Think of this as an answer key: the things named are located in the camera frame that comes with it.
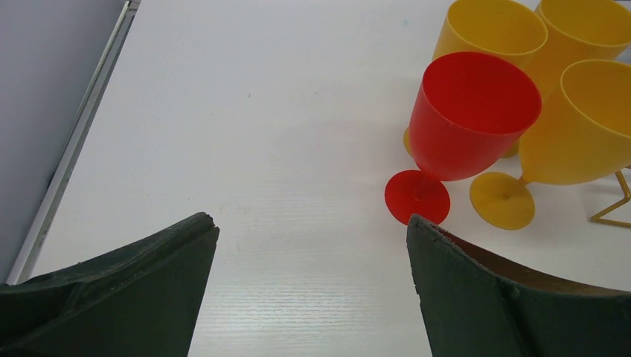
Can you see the red plastic wine glass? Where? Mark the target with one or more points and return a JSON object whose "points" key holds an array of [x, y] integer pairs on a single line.
{"points": [[442, 151]]}

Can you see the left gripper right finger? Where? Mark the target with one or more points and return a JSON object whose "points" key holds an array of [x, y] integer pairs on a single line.
{"points": [[477, 303]]}

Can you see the gold wire glass rack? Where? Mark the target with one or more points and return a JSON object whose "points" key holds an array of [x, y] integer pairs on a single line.
{"points": [[599, 217]]}

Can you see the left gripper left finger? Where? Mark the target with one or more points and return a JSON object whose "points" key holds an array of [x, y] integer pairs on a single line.
{"points": [[142, 299]]}

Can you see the yellow wine glass front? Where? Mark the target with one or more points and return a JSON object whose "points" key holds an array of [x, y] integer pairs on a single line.
{"points": [[488, 29]]}

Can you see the yellow wine glass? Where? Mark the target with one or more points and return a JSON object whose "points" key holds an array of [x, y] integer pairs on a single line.
{"points": [[582, 134], [577, 30], [488, 29]]}

